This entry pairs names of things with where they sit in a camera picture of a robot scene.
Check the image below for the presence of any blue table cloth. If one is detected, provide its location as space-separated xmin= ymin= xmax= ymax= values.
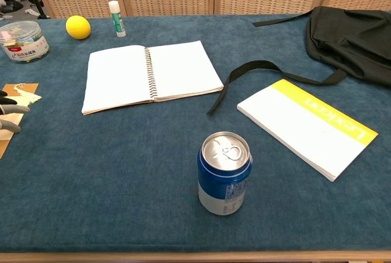
xmin=0 ymin=14 xmax=391 ymax=253

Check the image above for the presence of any open white spiral notebook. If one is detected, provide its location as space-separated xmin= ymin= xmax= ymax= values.
xmin=81 ymin=40 xmax=225 ymax=116

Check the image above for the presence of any black backpack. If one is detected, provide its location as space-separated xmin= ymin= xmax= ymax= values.
xmin=206 ymin=5 xmax=391 ymax=115

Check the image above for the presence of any green white glue stick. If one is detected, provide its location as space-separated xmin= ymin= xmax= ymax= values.
xmin=108 ymin=0 xmax=127 ymax=38

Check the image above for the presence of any brown card with bookmark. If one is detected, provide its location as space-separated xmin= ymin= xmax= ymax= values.
xmin=0 ymin=82 xmax=43 ymax=159

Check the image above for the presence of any yellow foam ball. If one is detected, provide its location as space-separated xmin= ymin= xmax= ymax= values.
xmin=65 ymin=15 xmax=92 ymax=40

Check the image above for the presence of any white yellow notepad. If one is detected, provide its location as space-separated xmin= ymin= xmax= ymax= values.
xmin=236 ymin=79 xmax=379 ymax=182

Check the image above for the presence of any blue white drink can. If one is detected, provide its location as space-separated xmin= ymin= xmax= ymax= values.
xmin=197 ymin=131 xmax=254 ymax=216

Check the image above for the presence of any clear tub of binder clips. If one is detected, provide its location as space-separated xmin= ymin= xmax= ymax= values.
xmin=0 ymin=20 xmax=51 ymax=63

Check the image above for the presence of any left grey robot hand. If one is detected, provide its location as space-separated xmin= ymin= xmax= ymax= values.
xmin=0 ymin=90 xmax=31 ymax=134

